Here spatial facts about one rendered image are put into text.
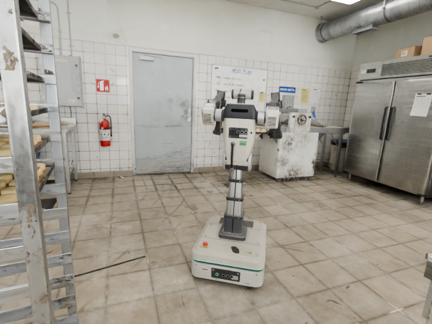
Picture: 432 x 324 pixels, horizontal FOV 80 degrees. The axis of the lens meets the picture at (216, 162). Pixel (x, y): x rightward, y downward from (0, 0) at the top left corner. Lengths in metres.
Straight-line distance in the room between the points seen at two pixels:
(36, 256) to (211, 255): 1.41
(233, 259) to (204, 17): 4.00
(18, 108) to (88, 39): 4.08
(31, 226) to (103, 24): 4.20
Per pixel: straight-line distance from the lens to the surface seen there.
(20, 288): 0.71
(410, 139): 4.58
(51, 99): 1.00
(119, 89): 4.51
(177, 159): 4.75
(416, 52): 5.00
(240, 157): 1.85
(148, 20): 4.70
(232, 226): 2.05
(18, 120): 0.56
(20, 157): 0.57
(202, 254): 1.92
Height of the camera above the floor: 1.27
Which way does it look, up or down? 13 degrees down
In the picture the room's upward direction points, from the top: 3 degrees clockwise
